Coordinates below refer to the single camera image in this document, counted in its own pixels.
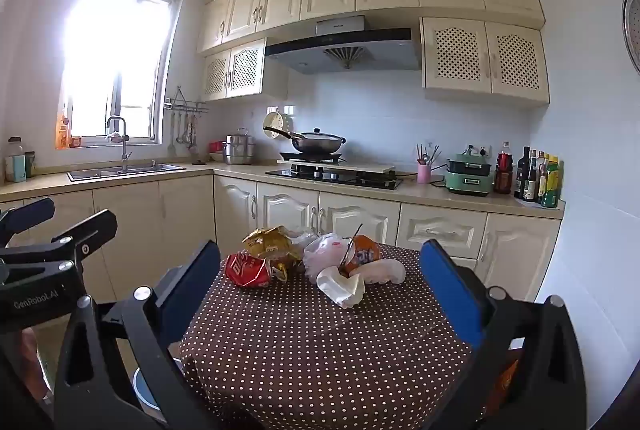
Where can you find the cream lattice door cabinet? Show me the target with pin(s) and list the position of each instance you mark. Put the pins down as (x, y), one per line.
(235, 69)
(485, 59)

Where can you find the white paper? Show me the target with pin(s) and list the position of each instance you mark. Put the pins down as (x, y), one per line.
(340, 287)

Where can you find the steel kitchen sink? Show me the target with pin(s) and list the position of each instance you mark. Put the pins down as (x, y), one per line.
(150, 168)

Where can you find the green electric cooker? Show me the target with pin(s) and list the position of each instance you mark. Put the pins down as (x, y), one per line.
(467, 182)

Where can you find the brown sauce bottle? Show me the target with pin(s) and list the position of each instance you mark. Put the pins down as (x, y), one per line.
(532, 180)

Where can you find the chrome faucet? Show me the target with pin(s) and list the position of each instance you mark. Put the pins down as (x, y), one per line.
(123, 144)

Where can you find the red bowl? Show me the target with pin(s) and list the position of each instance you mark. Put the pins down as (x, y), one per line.
(216, 146)

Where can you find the orange plastic bag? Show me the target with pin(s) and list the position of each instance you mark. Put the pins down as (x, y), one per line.
(505, 385)

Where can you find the steel wok with lid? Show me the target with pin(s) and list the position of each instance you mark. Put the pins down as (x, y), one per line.
(320, 142)

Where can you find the hanging steel ladle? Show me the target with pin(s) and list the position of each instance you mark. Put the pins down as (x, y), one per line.
(187, 134)

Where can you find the white napkin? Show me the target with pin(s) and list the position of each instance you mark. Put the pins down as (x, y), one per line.
(387, 272)

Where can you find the orange snack bag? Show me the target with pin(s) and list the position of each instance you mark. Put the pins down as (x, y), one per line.
(362, 255)

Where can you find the thin black straw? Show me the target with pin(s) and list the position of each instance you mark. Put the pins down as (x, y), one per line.
(352, 242)

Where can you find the cola bottle red label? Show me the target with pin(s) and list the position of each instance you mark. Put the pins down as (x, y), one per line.
(504, 169)

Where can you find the hanging steel spatula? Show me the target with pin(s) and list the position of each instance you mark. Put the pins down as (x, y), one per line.
(171, 144)

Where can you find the red snack bag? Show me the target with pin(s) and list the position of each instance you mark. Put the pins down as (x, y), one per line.
(247, 271)

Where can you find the wall utensil rack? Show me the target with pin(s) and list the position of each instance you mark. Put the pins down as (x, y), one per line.
(185, 107)

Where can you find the dark green container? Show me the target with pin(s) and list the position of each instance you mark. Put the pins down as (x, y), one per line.
(30, 164)

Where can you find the round metal strainer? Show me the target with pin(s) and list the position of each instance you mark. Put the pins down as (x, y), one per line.
(633, 29)

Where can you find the teal box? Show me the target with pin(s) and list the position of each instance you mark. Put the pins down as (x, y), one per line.
(19, 170)

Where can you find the orange bottle on sill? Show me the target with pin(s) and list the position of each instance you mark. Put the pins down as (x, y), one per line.
(62, 134)

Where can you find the cream base cabinets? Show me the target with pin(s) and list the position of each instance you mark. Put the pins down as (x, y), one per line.
(280, 210)

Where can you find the white wall socket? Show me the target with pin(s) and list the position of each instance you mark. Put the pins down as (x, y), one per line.
(477, 149)

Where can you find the blue plastic bin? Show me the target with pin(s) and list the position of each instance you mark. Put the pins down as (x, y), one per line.
(142, 390)

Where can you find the black range hood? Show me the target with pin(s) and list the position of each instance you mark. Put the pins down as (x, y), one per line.
(345, 49)

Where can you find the dark wine bottle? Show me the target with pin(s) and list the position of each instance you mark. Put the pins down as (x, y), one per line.
(522, 175)

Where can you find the yellow colander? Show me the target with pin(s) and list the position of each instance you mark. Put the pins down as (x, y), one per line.
(282, 119)

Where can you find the black glass gas stove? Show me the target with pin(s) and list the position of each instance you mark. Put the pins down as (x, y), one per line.
(350, 180)

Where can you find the pink utensil holder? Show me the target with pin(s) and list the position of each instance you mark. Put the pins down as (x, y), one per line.
(424, 174)

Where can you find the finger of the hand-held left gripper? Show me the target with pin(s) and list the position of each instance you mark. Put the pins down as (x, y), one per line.
(30, 215)
(95, 230)

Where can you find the steel steamer pot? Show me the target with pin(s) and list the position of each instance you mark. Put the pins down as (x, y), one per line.
(239, 149)

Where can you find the white bowl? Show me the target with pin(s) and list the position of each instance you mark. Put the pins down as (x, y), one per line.
(216, 156)

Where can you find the yellow snack bag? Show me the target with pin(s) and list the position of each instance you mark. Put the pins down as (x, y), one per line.
(267, 242)

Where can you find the brown polka dot tablecloth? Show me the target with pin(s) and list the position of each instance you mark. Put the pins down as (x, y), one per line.
(310, 350)

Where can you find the white plastic bag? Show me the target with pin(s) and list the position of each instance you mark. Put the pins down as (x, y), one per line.
(322, 255)

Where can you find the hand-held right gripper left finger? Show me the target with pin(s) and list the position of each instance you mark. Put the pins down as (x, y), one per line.
(195, 280)

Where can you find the clear storage jar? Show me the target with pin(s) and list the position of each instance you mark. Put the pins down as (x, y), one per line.
(15, 147)

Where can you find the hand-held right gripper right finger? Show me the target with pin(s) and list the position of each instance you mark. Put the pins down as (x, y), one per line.
(450, 285)

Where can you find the person's left hand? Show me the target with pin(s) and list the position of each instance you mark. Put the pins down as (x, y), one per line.
(30, 355)

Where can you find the kitchen window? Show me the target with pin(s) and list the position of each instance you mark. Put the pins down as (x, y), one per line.
(115, 59)

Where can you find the amber sauce bottle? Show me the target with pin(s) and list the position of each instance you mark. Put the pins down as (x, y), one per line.
(541, 182)

